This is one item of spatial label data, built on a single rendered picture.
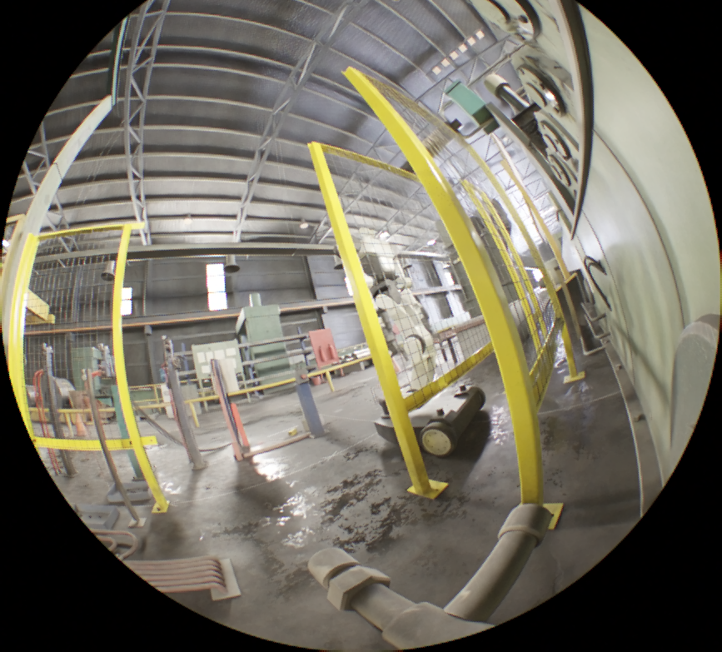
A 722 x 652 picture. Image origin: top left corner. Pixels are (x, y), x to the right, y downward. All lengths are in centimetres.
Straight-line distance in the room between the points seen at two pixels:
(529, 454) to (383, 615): 44
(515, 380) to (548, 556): 52
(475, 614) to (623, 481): 60
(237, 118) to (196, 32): 471
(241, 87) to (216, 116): 168
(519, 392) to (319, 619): 76
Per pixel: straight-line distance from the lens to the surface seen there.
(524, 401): 54
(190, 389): 714
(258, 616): 87
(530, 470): 64
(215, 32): 1082
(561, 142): 104
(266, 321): 1040
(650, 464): 93
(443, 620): 45
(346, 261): 91
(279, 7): 1041
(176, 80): 1153
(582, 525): 82
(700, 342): 43
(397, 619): 46
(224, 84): 1128
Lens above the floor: 67
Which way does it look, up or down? 15 degrees up
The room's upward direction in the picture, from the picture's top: 18 degrees counter-clockwise
